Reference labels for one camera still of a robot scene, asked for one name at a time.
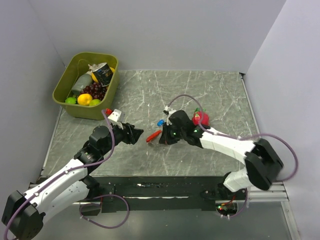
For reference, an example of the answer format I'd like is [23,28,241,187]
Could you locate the key with blue tag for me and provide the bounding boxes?
[157,119,165,127]

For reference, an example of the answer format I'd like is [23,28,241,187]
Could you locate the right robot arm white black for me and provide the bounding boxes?
[159,107,284,200]

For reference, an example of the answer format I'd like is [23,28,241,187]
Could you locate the olive green plastic bin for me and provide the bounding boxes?
[52,52,120,121]

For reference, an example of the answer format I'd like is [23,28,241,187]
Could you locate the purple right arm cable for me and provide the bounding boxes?
[168,94,300,182]

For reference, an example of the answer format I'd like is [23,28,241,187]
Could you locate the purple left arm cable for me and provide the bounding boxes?
[4,108,117,240]

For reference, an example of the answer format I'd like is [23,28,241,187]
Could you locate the dark red grape bunch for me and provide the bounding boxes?
[80,82,108,101]

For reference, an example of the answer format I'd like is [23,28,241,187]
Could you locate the grey plastic bottle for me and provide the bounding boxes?
[71,71,93,95]

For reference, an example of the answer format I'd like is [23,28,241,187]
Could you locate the red dragon fruit toy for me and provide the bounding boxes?
[191,107,210,126]

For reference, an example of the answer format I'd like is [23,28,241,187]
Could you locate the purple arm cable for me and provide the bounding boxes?
[168,94,300,182]
[4,108,117,240]

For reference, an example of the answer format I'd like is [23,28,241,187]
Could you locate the green lime right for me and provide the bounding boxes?
[89,99,101,106]

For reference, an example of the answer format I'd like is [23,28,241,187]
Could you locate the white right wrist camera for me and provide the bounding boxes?
[163,106,176,126]

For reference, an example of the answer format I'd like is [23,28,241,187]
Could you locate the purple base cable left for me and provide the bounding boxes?
[79,194,130,228]

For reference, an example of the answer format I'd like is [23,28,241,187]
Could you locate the green lime left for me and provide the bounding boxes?
[65,97,77,105]

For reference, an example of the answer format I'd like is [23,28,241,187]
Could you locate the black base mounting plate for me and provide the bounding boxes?
[84,176,246,213]

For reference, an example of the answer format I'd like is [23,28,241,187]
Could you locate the yellow lemon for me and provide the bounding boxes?
[77,93,93,106]

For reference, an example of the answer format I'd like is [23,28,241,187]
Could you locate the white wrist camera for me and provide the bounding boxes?
[163,106,176,126]
[104,108,125,126]

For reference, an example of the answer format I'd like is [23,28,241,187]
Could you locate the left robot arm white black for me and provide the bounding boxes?
[1,123,144,240]

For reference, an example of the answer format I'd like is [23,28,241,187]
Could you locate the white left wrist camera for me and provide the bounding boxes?
[104,108,125,126]

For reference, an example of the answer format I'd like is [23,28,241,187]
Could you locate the black crumpled paper cup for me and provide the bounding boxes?
[88,62,113,87]

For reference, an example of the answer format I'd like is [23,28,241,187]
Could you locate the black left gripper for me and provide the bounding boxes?
[100,121,143,155]

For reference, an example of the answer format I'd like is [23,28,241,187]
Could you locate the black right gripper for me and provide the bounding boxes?
[159,121,186,146]

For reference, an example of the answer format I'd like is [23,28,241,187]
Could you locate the green lime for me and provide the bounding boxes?
[89,99,101,106]
[65,97,77,105]

